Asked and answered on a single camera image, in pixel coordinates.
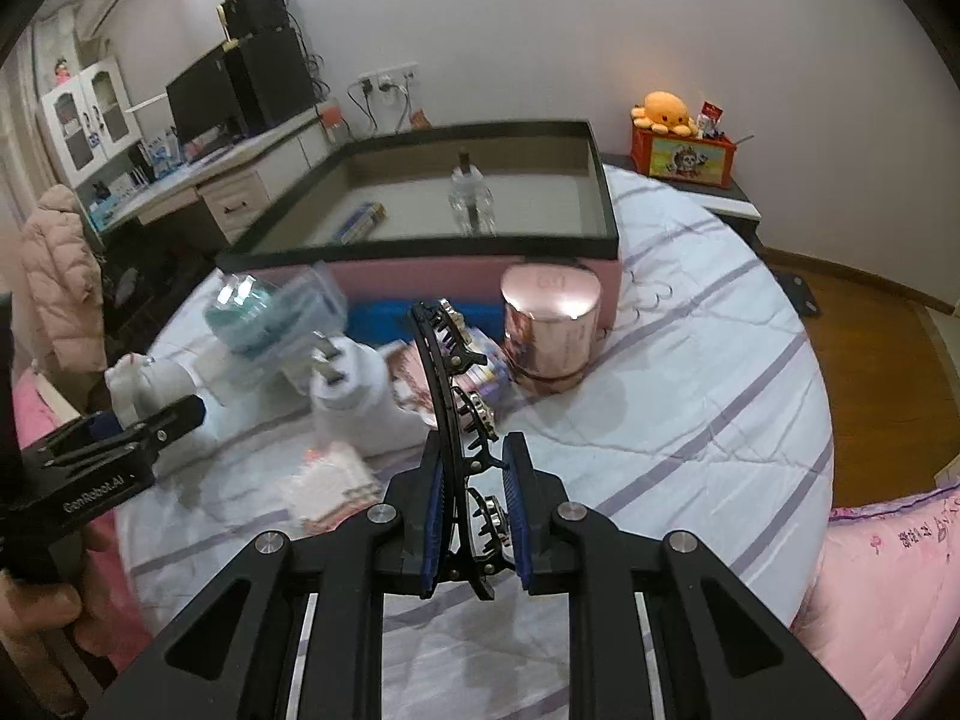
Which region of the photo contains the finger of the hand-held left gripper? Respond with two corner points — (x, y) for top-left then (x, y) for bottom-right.
(133, 393), (208, 478)
(43, 411), (125, 460)

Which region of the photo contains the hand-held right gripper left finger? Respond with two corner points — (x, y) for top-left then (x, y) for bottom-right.
(90, 431), (452, 720)

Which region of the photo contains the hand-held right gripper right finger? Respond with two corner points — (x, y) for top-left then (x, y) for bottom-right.
(502, 430), (863, 720)

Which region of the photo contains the white cloth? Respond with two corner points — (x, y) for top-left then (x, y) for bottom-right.
(103, 351), (200, 432)

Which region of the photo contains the pink and white packet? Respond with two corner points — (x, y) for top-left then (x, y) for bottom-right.
(280, 441), (377, 535)

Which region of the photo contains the black rhinestone hair clip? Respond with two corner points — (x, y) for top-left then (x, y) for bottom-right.
(409, 298), (526, 602)

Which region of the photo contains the white plastic jar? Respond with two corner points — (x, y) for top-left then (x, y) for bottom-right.
(309, 332), (422, 460)

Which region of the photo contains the clear bag of teal masks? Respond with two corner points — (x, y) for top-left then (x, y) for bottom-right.
(204, 261), (351, 392)

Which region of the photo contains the pink building block toy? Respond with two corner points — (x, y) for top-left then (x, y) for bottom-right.
(390, 325), (512, 421)

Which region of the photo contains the rose gold metal tin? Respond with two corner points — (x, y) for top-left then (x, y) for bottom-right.
(499, 262), (604, 394)

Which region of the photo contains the pink storage box black rim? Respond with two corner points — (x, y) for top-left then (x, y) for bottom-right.
(215, 118), (621, 332)

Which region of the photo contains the clear glass bottle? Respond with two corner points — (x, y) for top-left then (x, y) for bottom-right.
(448, 151), (496, 238)

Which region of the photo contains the person's left hand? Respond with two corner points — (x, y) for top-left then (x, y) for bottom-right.
(0, 521), (115, 665)

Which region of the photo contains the pink padded jacket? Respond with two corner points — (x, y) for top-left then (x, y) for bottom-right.
(17, 184), (107, 374)

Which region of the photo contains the blue glasses case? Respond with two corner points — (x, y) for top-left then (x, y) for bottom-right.
(347, 302), (497, 347)

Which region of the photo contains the white desk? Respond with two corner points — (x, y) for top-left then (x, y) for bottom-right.
(85, 111), (355, 250)

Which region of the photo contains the white glass door cabinet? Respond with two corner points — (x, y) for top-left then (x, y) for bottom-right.
(36, 55), (145, 190)

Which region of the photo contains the black computer monitor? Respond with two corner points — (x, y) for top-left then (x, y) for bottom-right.
(163, 56), (242, 149)

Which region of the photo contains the black metal plate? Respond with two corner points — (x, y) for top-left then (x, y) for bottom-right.
(771, 265), (824, 317)

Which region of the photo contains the black computer tower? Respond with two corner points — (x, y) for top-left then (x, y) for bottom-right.
(223, 25), (317, 134)

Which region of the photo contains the dark nightstand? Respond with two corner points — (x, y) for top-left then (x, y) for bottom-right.
(598, 153), (767, 250)

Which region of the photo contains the pink quilt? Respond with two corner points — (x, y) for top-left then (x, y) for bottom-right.
(791, 481), (960, 720)

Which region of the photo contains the red printed box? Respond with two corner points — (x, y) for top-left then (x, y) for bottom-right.
(630, 124), (737, 190)

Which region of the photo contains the black box on tower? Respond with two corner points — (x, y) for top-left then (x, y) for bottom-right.
(216, 0), (295, 44)

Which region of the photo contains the orange octopus plush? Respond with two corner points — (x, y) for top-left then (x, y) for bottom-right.
(628, 90), (695, 138)

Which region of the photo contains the white wall outlet strip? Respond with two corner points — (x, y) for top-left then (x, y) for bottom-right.
(355, 62), (422, 92)

